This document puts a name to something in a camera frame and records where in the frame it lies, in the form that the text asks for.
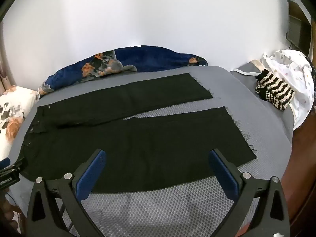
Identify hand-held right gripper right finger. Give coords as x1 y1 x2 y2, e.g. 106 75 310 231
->
208 149 291 237

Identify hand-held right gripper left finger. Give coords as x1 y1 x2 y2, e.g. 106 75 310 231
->
26 149 107 237

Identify black pants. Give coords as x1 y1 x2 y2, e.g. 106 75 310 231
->
21 73 257 194

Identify person's left hand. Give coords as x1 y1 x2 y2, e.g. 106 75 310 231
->
0 195 19 230

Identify white floral pillow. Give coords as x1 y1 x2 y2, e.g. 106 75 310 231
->
0 85 40 162

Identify grey mesh mat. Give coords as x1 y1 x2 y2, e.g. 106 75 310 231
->
5 65 295 237

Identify black white striped knit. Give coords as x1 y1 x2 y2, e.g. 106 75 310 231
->
255 69 296 111

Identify white dotted cloth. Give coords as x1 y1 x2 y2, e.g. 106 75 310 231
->
262 49 316 132

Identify blue floral blanket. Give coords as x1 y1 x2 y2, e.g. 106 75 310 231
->
38 45 208 96

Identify wooden framed window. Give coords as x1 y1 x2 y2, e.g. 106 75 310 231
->
285 0 312 51

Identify wooden bed frame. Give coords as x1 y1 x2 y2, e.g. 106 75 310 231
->
281 114 316 229

